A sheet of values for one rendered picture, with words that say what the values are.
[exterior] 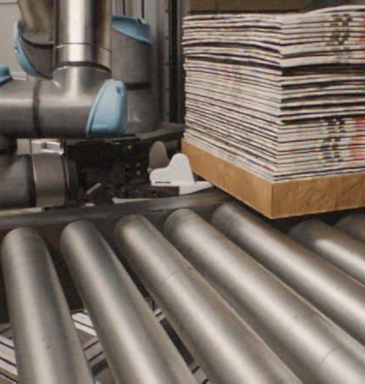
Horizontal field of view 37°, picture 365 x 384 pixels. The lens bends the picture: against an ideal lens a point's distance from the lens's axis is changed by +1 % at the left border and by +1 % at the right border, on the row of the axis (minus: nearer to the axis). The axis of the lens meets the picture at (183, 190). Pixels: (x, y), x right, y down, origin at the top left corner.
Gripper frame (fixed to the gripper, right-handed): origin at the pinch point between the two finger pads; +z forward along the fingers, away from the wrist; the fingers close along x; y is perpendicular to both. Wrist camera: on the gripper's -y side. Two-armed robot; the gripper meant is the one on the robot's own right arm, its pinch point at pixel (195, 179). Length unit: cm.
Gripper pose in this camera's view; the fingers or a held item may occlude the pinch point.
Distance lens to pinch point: 83.9
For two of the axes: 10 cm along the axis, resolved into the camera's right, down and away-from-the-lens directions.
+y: 0.0, -9.6, -2.8
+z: 9.4, -1.0, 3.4
